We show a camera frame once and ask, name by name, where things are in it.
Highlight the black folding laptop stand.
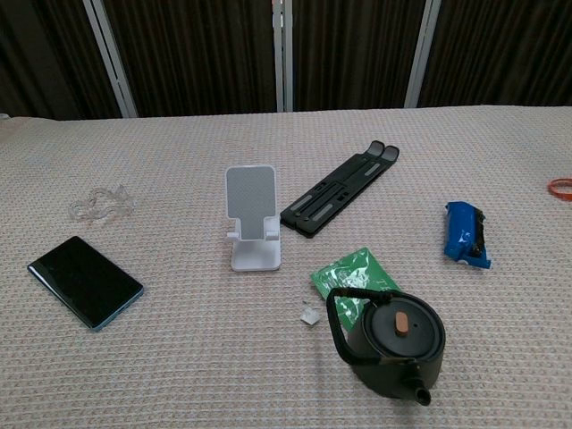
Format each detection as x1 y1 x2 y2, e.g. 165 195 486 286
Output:
280 139 401 240

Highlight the clear plastic wrapper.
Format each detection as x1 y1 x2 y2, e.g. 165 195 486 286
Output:
69 184 136 225

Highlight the green tea packet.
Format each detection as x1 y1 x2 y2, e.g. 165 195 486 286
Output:
310 247 402 334

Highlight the small clear plastic piece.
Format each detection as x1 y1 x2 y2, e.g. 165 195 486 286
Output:
298 302 321 326

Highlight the black smartphone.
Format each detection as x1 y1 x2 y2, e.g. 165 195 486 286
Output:
26 235 145 334

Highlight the blue snack packet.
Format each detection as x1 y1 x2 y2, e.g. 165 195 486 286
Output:
442 200 492 270

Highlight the dark ribbed partition panel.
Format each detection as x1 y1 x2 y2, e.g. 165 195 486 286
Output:
0 0 122 121
290 0 425 112
101 0 278 118
417 0 572 108

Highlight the black teapot with handle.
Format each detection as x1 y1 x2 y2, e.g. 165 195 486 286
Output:
324 287 447 407

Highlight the beige woven tablecloth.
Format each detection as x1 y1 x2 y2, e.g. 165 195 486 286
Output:
0 105 572 429

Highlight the white partition frame post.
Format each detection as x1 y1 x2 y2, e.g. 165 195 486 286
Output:
82 0 139 119
403 0 443 109
270 0 295 114

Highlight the white phone stand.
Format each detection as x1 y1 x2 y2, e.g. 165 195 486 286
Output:
223 164 283 273

